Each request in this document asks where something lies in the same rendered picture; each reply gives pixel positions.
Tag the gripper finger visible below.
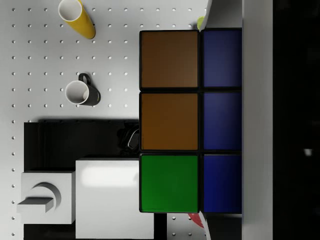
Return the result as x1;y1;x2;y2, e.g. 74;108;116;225
197;0;243;31
189;212;243;240

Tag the puzzle cube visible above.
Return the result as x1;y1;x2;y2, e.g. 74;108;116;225
139;27;243;215

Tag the yellow mug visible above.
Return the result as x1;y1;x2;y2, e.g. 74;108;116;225
57;0;96;40

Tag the black mug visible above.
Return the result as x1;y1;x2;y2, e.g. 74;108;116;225
64;72;102;106

